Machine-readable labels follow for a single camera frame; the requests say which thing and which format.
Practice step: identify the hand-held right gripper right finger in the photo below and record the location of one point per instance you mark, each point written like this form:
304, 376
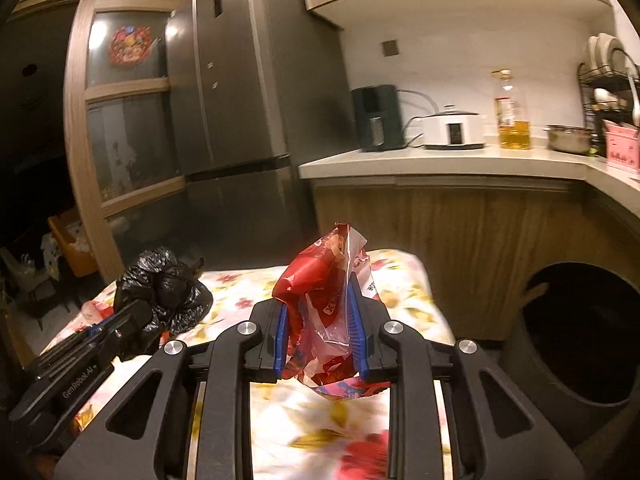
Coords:
415, 385

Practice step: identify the white rice cooker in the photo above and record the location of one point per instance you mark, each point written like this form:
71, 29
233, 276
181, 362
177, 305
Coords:
452, 132

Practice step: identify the black round trash bin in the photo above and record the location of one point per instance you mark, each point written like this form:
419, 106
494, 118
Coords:
575, 335

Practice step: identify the grey refrigerator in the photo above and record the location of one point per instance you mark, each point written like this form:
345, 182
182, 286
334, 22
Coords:
250, 110

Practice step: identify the pink utensil box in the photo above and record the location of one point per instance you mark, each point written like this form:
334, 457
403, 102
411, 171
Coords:
622, 147

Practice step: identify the red round door decoration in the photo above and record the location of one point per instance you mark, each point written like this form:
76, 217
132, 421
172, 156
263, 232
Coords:
131, 45

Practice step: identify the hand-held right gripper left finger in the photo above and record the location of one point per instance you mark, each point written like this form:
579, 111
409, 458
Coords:
225, 385

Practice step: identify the wooden door with glass panels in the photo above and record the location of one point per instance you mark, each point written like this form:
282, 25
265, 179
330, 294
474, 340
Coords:
75, 135

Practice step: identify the black plastic bag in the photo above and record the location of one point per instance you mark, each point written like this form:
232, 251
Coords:
165, 285

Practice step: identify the black air fryer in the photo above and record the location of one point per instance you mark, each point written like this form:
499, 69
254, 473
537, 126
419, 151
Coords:
375, 115

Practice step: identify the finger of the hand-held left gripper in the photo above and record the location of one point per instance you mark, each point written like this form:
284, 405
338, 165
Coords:
75, 385
115, 317

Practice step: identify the red foil snack wrapper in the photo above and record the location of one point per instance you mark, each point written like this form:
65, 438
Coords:
305, 270

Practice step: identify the white plates in rack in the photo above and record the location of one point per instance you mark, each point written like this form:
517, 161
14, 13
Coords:
605, 50

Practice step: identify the pale orange plastic bag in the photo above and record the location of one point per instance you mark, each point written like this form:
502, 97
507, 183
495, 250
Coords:
95, 310

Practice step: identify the steel bowl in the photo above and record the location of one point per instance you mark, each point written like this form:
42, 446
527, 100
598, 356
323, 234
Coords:
567, 141

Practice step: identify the cooking oil bottle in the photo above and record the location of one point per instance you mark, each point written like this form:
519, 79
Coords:
512, 130

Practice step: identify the floral tablecloth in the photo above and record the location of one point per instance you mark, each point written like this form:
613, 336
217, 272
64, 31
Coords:
310, 435

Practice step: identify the white small bowl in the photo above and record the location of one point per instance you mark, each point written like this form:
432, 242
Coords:
604, 96

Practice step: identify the wooden base cabinet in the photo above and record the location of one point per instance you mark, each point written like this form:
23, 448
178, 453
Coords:
450, 220

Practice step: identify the orange cardboard box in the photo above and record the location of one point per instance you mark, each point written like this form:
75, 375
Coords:
80, 260

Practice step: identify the dark wall socket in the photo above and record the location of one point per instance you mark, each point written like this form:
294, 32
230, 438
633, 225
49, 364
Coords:
390, 47

